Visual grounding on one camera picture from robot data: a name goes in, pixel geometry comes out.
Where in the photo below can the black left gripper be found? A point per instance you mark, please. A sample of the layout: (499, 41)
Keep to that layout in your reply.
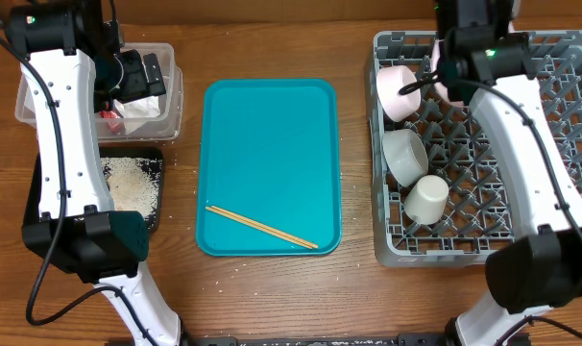
(139, 86)

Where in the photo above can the white napkin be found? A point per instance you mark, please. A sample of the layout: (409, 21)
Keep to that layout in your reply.
(133, 113)

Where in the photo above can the red candy wrapper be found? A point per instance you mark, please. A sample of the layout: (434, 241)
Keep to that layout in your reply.
(113, 121)

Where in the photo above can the leftover white rice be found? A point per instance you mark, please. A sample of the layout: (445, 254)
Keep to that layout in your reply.
(133, 184)

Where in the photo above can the small pink bowl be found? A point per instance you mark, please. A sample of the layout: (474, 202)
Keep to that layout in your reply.
(389, 82)

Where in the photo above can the grey bowl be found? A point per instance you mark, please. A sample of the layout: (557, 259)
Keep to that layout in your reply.
(405, 156)

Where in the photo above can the large white pink-rimmed plate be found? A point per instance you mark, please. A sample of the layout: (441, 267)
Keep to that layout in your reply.
(473, 53)

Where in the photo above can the white paper cup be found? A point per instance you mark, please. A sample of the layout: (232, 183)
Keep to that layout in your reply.
(426, 202)

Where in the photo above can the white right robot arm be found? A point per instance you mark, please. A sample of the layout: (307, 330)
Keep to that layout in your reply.
(542, 269)

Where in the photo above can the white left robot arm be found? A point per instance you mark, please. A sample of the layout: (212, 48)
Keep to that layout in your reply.
(71, 222)

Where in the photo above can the clear plastic waste bin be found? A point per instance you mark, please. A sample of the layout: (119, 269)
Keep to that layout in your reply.
(171, 96)

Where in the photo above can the black food waste tray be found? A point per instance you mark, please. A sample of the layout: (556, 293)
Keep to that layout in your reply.
(141, 152)

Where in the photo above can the grey dishwasher rack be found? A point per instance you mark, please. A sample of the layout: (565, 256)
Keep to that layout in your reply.
(476, 221)

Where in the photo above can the upper wooden chopstick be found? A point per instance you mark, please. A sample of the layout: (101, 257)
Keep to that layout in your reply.
(267, 225)

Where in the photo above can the teal serving tray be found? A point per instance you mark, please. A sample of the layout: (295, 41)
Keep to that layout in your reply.
(269, 173)

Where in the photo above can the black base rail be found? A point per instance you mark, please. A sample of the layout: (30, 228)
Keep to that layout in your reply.
(404, 339)

